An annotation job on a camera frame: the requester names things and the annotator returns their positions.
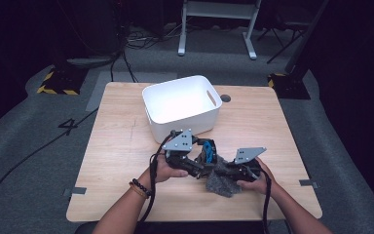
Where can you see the person's right hand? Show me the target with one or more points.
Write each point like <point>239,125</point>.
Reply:
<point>258,185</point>

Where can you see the black yellow striped base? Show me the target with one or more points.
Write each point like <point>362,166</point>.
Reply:
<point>63,83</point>
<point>289,86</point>

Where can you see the person's left hand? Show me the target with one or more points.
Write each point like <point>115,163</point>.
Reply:
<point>164,172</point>

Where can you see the dark slanted pole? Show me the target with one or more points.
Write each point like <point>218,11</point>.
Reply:
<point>305,39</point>

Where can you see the white plastic bin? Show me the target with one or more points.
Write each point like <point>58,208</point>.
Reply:
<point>178,104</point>

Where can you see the grey fuzzy cloth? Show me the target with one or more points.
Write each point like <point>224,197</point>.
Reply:
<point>220,185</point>

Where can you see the grey round stand base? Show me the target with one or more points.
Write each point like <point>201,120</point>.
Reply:
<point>89,61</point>

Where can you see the blue toy car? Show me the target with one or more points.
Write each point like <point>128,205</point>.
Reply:
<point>209,152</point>

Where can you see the grey tape piece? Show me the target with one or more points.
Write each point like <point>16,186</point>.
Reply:
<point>78,190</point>
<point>308,183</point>

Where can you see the black folding tripod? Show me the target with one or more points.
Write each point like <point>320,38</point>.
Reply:
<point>284,34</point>

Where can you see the black round table grommet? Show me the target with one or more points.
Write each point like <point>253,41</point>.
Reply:
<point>225,98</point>

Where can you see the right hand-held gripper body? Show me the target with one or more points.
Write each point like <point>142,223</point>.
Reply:
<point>248,165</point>

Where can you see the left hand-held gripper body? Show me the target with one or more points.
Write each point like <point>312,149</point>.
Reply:
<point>178,152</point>

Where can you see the white metal stand frame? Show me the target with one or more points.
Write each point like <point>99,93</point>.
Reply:
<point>219,9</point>

